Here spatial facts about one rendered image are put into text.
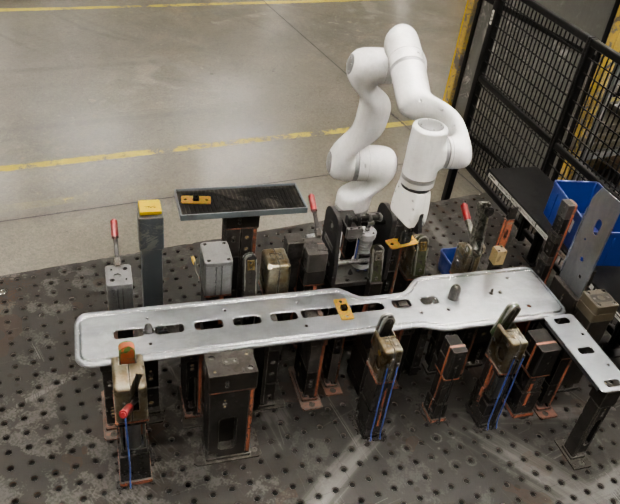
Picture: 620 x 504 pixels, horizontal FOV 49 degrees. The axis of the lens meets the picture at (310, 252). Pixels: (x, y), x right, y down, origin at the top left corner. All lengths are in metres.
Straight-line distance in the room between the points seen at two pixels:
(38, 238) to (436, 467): 2.56
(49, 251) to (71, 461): 1.98
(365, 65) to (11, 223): 2.52
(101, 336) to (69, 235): 2.10
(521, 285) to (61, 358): 1.40
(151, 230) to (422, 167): 0.79
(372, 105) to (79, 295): 1.13
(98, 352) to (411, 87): 1.00
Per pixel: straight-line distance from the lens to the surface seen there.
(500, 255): 2.18
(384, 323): 1.76
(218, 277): 1.87
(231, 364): 1.68
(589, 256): 2.16
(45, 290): 2.43
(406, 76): 1.76
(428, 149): 1.61
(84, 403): 2.06
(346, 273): 2.09
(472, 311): 2.01
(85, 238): 3.83
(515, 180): 2.67
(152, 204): 1.97
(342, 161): 2.20
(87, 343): 1.79
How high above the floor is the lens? 2.25
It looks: 37 degrees down
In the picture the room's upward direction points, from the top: 8 degrees clockwise
